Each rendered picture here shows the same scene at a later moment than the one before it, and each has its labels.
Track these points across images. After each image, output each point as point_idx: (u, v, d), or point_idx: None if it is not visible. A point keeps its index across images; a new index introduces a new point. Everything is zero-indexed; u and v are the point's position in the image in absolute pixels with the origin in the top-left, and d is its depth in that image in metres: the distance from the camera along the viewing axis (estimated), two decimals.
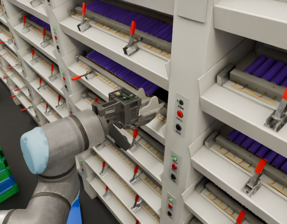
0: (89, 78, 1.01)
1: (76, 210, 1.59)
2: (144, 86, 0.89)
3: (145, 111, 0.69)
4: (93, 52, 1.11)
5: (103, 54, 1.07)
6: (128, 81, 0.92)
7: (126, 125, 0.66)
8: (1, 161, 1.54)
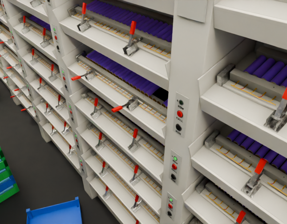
0: (89, 78, 1.01)
1: (76, 210, 1.59)
2: (144, 86, 0.89)
3: None
4: (93, 52, 1.11)
5: (103, 54, 1.07)
6: (128, 81, 0.92)
7: None
8: (1, 161, 1.54)
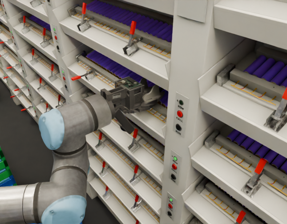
0: (89, 78, 1.01)
1: None
2: None
3: (147, 98, 0.77)
4: (93, 52, 1.11)
5: (103, 54, 1.07)
6: None
7: (131, 110, 0.74)
8: (1, 161, 1.54)
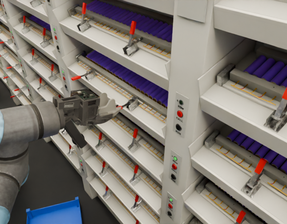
0: (89, 78, 1.01)
1: (76, 210, 1.59)
2: (144, 86, 0.89)
3: (103, 111, 0.75)
4: (93, 52, 1.11)
5: (103, 54, 1.07)
6: (128, 81, 0.92)
7: (83, 122, 0.71)
8: None
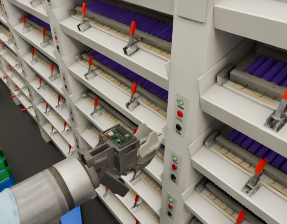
0: (89, 78, 1.01)
1: (76, 210, 1.59)
2: (147, 84, 0.89)
3: (143, 150, 0.57)
4: None
5: None
6: (131, 78, 0.93)
7: (122, 172, 0.54)
8: (1, 161, 1.54)
